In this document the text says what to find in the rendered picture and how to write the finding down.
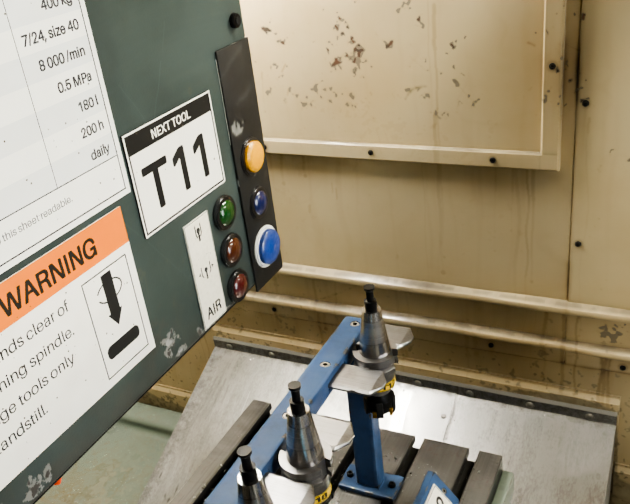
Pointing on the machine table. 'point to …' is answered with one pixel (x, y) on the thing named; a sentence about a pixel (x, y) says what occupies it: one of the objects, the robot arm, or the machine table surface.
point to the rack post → (368, 457)
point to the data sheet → (40, 129)
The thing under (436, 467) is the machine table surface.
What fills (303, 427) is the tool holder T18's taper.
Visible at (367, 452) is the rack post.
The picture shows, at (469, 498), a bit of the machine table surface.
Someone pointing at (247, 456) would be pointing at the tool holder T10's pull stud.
